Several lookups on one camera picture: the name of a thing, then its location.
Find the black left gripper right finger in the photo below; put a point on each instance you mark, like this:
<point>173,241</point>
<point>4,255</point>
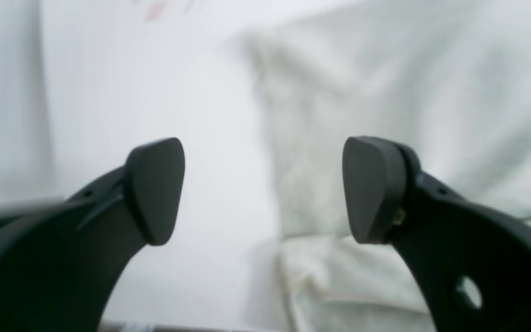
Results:
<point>472,263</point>

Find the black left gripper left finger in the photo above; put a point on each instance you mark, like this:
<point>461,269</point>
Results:
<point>60,262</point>

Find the beige T-shirt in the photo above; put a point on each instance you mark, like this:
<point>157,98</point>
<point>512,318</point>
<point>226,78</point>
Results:
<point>400,137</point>

